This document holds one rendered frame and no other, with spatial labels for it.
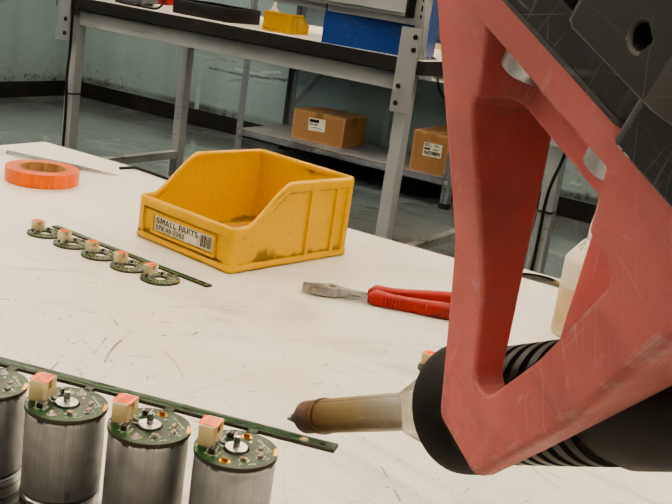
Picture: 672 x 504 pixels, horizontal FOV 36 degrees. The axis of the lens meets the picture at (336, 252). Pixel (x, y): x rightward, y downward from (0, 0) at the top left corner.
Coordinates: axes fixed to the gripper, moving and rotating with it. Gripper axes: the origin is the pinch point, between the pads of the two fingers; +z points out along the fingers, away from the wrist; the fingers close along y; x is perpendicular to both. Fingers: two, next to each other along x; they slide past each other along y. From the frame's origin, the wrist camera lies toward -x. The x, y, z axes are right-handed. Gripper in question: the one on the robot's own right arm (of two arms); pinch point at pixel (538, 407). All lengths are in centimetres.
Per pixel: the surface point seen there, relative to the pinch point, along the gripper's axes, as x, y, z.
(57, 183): -57, -10, 41
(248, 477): -7.1, -0.6, 11.7
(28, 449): -11.0, 4.4, 14.6
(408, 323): -27.6, -23.6, 27.9
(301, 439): -8.4, -3.0, 11.9
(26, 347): -27.0, -0.3, 27.7
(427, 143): -306, -255, 213
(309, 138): -357, -228, 250
